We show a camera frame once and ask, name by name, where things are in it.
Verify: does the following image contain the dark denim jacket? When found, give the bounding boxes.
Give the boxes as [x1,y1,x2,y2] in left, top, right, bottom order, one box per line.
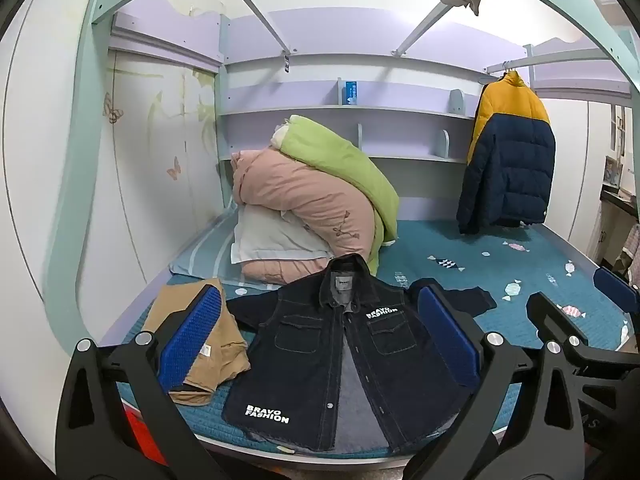
[222,255,472,454]

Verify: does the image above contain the teal quilted bedspread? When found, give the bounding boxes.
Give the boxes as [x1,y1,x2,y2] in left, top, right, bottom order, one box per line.
[168,221,634,456]

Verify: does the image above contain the tan folded trousers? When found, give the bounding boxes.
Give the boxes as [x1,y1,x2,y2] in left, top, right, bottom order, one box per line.
[143,278,250,406]

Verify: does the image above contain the navy yellow puffer jacket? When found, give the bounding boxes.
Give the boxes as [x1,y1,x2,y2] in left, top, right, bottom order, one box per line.
[457,70,556,235]

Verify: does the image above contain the striped blue bed sheet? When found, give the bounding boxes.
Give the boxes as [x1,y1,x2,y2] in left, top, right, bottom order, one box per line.
[169,207,278,292]

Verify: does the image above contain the white pillow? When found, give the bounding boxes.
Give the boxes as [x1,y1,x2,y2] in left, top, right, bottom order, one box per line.
[231,205,333,263]

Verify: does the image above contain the pink duvet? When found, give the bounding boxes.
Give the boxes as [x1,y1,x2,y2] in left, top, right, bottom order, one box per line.
[231,148,374,285]

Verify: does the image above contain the blue box on shelf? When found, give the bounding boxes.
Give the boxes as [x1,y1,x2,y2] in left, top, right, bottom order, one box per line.
[342,80,358,105]

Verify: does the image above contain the green duvet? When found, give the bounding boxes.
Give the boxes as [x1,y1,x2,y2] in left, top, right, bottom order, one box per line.
[270,115,400,274]

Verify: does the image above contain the white clothes rail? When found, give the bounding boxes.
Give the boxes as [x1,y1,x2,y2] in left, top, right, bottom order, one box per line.
[484,48,608,74]

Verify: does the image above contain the lilac wall shelf unit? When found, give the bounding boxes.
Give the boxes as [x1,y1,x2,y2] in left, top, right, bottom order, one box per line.
[216,8,521,220]

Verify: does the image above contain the mint bunk bed frame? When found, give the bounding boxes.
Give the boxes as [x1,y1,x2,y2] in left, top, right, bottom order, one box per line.
[43,0,639,353]

